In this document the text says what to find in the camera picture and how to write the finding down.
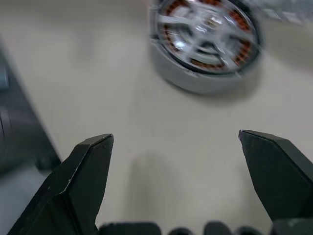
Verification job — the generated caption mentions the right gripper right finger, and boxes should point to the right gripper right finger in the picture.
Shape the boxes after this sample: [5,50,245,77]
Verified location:
[238,129,313,223]

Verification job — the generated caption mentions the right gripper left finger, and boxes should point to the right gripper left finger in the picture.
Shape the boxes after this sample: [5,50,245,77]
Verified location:
[7,133,114,235]

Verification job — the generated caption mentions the grey motor base copper windings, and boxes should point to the grey motor base copper windings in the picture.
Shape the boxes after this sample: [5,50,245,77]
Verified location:
[148,0,267,95]

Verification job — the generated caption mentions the silver spoked motor rotor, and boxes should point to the silver spoked motor rotor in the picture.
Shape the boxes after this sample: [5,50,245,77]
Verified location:
[155,0,260,74]

